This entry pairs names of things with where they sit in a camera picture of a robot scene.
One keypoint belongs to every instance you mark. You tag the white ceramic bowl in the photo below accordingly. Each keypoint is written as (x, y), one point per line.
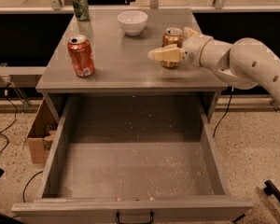
(132, 22)

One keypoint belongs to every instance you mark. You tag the black bar bottom right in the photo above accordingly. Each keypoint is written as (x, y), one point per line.
(271, 189)

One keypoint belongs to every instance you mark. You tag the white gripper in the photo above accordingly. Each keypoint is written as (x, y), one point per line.
(193, 50)

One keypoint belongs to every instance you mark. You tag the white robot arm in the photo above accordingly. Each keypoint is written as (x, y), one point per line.
(245, 64)

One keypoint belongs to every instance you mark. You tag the black drawer handle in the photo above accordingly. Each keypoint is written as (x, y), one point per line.
(125, 218)

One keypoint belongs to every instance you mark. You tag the cardboard box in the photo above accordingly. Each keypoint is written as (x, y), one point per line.
(41, 134)

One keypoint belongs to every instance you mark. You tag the green soda can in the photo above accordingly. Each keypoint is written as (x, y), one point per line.
(81, 9)

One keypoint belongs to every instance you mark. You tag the red crushed soda can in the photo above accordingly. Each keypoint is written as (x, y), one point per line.
(79, 48)

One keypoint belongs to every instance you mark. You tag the orange soda can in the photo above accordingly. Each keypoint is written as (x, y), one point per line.
(172, 35)

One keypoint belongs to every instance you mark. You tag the open grey top drawer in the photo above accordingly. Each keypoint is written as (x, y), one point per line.
(132, 155)

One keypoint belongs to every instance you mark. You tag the grey cabinet counter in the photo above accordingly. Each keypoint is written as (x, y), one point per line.
(121, 61)

